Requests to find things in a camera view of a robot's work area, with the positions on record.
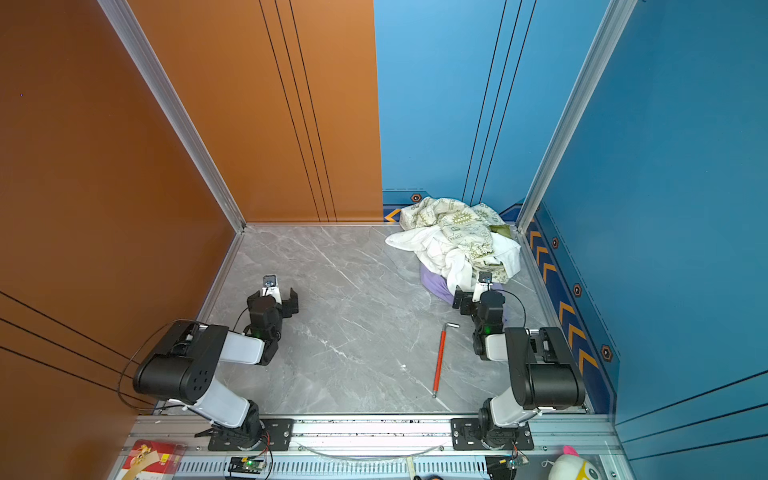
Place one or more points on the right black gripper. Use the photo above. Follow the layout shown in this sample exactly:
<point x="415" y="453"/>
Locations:
<point x="464" y="303"/>

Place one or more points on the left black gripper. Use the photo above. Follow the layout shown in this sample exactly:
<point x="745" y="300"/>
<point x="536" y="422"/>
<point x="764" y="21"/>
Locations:
<point x="289" y="301"/>

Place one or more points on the purple cloth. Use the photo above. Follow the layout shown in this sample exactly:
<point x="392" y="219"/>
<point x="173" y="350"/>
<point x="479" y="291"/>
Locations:
<point x="438" y="286"/>

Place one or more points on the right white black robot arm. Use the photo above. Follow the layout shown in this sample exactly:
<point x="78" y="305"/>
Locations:
<point x="543" y="376"/>

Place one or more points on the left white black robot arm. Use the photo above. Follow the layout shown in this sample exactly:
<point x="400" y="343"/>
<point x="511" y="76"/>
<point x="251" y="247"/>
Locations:
<point x="181" y="369"/>

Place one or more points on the white cloth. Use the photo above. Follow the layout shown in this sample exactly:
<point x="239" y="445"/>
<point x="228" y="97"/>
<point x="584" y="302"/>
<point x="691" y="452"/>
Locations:
<point x="440" y="256"/>

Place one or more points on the green patterned cream cloth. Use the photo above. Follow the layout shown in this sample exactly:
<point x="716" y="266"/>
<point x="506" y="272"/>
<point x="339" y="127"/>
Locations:
<point x="478" y="231"/>

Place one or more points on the green circuit board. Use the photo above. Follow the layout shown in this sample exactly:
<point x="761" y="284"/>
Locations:
<point x="247" y="467"/>

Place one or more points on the small right circuit board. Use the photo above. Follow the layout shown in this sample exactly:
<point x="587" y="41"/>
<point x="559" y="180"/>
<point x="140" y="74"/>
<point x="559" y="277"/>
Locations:
<point x="515" y="461"/>

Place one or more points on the white plush toy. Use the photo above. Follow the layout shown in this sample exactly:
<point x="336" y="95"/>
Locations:
<point x="571" y="466"/>

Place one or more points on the red cardboard box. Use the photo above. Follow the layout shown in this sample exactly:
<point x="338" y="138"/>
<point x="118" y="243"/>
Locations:
<point x="152" y="460"/>

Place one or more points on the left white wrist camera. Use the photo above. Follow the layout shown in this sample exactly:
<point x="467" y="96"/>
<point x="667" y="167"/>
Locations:
<point x="270" y="287"/>

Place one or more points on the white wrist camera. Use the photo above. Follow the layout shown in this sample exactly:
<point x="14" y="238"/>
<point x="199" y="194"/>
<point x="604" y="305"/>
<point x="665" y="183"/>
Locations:
<point x="270" y="287"/>
<point x="484" y="283"/>

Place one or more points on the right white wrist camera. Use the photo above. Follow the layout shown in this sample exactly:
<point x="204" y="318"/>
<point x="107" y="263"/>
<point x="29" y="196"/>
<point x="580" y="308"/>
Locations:
<point x="484" y="283"/>

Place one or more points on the red handled hex wrench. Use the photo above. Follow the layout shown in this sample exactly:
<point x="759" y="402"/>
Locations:
<point x="440" y="356"/>

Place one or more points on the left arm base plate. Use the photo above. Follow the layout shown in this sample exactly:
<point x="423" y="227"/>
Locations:
<point x="274" y="434"/>

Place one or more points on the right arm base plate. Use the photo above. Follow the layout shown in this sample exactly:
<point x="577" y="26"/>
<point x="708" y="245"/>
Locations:
<point x="467" y="434"/>

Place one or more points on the aluminium front rail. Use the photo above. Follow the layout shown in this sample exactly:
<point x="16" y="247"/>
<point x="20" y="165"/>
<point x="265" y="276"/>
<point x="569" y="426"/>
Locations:
<point x="388" y="446"/>

